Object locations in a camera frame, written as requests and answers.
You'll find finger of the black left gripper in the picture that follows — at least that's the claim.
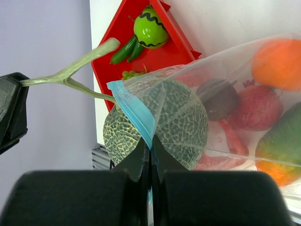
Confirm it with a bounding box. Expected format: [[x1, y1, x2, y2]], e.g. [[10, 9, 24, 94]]
[[0, 72, 29, 154]]

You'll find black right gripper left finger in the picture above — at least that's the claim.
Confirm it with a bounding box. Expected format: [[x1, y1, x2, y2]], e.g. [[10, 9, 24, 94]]
[[0, 141, 149, 226]]

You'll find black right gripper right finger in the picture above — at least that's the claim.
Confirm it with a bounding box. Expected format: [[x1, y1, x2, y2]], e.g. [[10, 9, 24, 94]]
[[150, 137, 293, 226]]

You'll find clear zip top bag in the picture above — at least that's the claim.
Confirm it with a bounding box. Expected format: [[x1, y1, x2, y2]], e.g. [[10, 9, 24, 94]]
[[103, 32, 301, 211]]

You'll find green orange mango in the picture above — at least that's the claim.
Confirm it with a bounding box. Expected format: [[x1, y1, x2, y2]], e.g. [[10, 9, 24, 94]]
[[255, 102, 301, 186]]

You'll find dark purple passion fruit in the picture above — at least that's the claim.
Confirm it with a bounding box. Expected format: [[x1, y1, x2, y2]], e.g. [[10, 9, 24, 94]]
[[196, 79, 240, 121]]

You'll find red pomegranate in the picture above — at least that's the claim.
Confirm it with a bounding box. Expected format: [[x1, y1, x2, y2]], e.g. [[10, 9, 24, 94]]
[[232, 83, 284, 131]]

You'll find orange fruit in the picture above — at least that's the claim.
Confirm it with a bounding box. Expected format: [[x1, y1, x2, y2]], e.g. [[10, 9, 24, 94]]
[[251, 38, 301, 92]]

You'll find green grape bunch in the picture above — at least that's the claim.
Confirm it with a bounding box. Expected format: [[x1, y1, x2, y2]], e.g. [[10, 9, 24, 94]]
[[121, 71, 145, 80]]

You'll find long green chili pepper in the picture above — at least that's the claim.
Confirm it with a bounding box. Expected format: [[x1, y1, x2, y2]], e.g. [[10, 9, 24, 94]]
[[110, 35, 136, 64]]

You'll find short green chili pepper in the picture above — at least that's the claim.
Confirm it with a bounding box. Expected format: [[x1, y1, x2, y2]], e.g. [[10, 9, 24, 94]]
[[127, 42, 144, 62]]

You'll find red plastic tray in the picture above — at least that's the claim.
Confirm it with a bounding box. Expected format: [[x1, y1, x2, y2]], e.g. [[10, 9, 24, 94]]
[[91, 0, 201, 95]]

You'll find small green striped watermelon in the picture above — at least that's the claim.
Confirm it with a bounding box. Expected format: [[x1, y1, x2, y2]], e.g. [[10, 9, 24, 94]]
[[128, 5, 169, 49]]

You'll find aluminium mounting rail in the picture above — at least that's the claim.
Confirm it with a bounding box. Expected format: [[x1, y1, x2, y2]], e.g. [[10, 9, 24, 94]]
[[92, 144, 111, 170]]

